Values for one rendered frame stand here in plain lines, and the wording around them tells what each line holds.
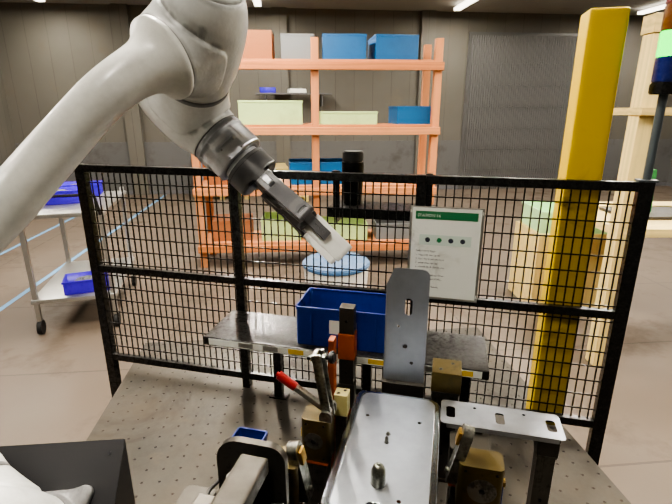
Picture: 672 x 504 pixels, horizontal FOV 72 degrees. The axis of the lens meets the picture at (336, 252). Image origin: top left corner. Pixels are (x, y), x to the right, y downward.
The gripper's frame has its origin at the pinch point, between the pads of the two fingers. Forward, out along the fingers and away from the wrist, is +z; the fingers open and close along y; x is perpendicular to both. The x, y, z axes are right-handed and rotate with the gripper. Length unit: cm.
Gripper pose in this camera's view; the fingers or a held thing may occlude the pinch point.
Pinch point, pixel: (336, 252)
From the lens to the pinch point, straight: 73.2
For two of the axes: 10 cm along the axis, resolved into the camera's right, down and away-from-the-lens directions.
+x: 6.9, -7.2, 1.0
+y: 0.8, -0.6, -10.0
